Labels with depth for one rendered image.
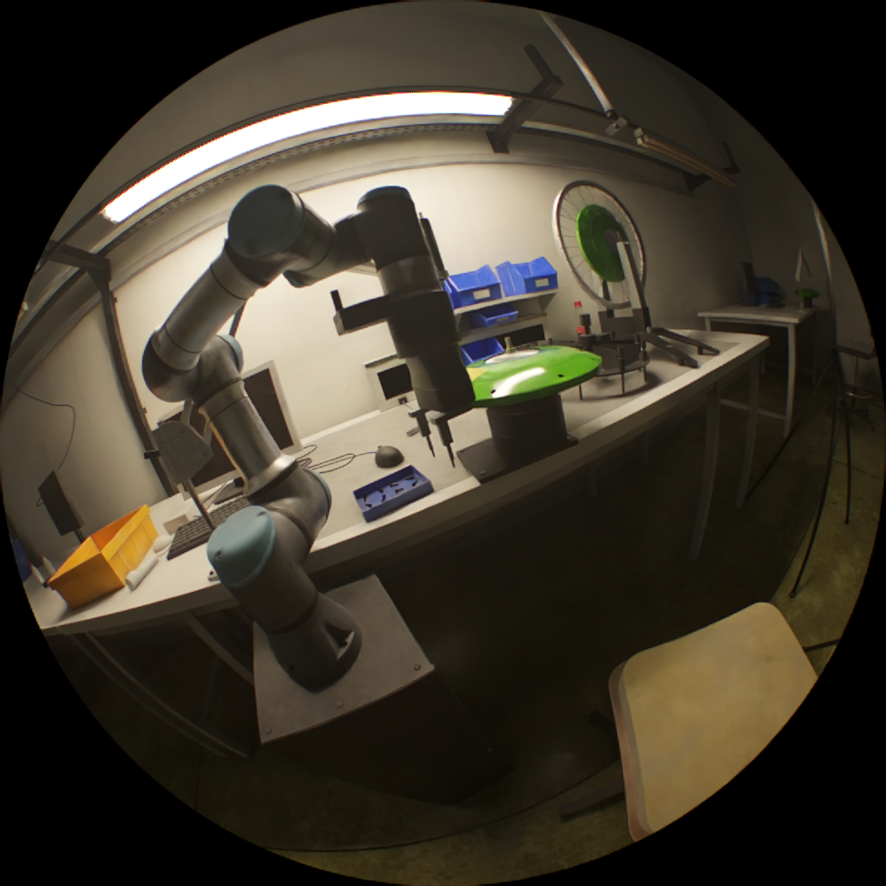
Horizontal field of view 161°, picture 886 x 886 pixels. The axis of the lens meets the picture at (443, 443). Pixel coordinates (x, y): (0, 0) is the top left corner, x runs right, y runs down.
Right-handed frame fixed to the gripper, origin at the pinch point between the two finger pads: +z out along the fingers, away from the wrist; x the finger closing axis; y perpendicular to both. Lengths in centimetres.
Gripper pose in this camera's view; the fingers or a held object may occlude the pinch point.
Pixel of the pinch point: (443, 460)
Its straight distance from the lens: 38.0
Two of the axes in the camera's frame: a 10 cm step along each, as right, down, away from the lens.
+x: -4.7, -1.9, 8.6
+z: 2.8, 9.0, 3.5
